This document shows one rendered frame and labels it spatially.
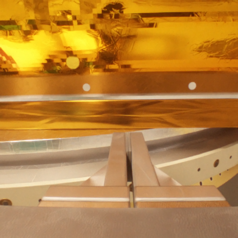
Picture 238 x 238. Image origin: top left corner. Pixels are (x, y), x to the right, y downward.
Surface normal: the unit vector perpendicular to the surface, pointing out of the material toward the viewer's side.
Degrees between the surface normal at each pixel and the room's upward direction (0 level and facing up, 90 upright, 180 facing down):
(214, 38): 126
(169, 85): 90
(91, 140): 90
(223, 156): 90
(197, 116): 90
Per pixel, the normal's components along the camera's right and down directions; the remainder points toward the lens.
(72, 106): -0.03, 0.27
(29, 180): -0.02, -0.96
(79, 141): 0.22, 0.25
